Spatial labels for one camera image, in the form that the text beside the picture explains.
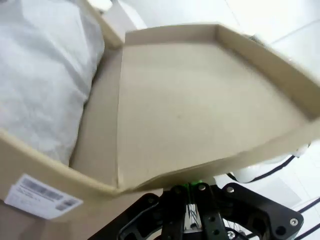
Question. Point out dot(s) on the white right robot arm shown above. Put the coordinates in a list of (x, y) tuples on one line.
[(262, 170)]

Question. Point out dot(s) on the white tissue paper sheet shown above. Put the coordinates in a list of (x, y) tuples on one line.
[(37, 75)]

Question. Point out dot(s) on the beige cardboard shoe box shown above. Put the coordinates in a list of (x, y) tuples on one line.
[(200, 100)]

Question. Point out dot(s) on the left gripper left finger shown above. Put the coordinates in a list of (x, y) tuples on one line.
[(162, 217)]

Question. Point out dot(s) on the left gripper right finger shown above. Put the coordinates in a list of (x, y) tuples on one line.
[(237, 212)]

